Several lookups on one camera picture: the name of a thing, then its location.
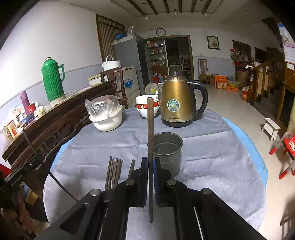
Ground dark chopstick separate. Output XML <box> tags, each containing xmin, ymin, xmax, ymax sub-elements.
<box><xmin>128</xmin><ymin>160</ymin><xmax>136</xmax><ymax>180</ymax></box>

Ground dark wooden chopstick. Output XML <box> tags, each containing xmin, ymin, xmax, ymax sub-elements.
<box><xmin>147</xmin><ymin>98</ymin><xmax>154</xmax><ymax>223</ymax></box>

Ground person's left hand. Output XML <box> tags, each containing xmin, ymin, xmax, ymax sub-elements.
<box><xmin>1</xmin><ymin>195</ymin><xmax>34</xmax><ymax>239</ymax></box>

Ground grey metal utensil cup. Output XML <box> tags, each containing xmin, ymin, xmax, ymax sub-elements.
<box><xmin>154</xmin><ymin>132</ymin><xmax>183</xmax><ymax>178</ymax></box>

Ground grey table cloth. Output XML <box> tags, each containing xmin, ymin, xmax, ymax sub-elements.
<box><xmin>43</xmin><ymin>109</ymin><xmax>266</xmax><ymax>239</ymax></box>

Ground gold electric kettle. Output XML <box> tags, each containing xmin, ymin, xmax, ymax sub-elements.
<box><xmin>160</xmin><ymin>71</ymin><xmax>208</xmax><ymax>128</ymax></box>

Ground red white stacked bowls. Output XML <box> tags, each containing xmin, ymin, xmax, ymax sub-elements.
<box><xmin>136</xmin><ymin>95</ymin><xmax>160</xmax><ymax>119</ymax></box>

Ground white bowl with plastic bag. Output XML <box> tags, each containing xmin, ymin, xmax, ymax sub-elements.
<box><xmin>85</xmin><ymin>95</ymin><xmax>123</xmax><ymax>132</ymax></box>

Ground white chest freezer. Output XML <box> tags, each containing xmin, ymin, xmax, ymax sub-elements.
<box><xmin>88</xmin><ymin>66</ymin><xmax>141</xmax><ymax>109</ymax></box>

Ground blue round table cover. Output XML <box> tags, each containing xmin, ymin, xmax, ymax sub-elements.
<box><xmin>51</xmin><ymin>117</ymin><xmax>268</xmax><ymax>188</ymax></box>

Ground purple bottle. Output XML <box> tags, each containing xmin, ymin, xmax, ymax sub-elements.
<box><xmin>20</xmin><ymin>91</ymin><xmax>30</xmax><ymax>114</ymax></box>

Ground wooden chair near table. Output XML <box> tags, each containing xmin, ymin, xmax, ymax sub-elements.
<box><xmin>100</xmin><ymin>66</ymin><xmax>129</xmax><ymax>109</ymax></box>

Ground orange boxes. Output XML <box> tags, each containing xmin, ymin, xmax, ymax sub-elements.
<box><xmin>215</xmin><ymin>75</ymin><xmax>239</xmax><ymax>92</ymax></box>

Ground white small stool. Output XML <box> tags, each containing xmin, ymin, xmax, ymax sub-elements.
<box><xmin>261</xmin><ymin>118</ymin><xmax>280</xmax><ymax>141</ymax></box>

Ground wooden chair far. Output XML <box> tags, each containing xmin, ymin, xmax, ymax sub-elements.
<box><xmin>197</xmin><ymin>59</ymin><xmax>211</xmax><ymax>85</ymax></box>

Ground grey refrigerator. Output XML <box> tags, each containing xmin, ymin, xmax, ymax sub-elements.
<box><xmin>112</xmin><ymin>33</ymin><xmax>152</xmax><ymax>95</ymax></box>

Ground red child chair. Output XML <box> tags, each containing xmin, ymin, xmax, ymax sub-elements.
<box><xmin>269</xmin><ymin>131</ymin><xmax>294</xmax><ymax>179</ymax></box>

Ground green thermos flask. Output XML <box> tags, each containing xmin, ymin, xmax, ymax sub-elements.
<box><xmin>41</xmin><ymin>57</ymin><xmax>65</xmax><ymax>102</ymax></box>

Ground black cable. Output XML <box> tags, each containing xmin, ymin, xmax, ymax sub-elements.
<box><xmin>22</xmin><ymin>128</ymin><xmax>79</xmax><ymax>203</ymax></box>

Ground white pot with handle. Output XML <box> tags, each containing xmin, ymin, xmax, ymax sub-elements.
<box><xmin>102</xmin><ymin>55</ymin><xmax>121</xmax><ymax>71</ymax></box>

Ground framed wall picture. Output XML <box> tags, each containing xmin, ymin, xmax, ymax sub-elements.
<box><xmin>206</xmin><ymin>35</ymin><xmax>220</xmax><ymax>50</ymax></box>

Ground round wall clock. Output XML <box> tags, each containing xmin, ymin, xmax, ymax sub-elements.
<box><xmin>155</xmin><ymin>28</ymin><xmax>166</xmax><ymax>37</ymax></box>

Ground wall calendar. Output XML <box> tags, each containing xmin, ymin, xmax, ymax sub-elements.
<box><xmin>278</xmin><ymin>23</ymin><xmax>295</xmax><ymax>65</ymax></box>

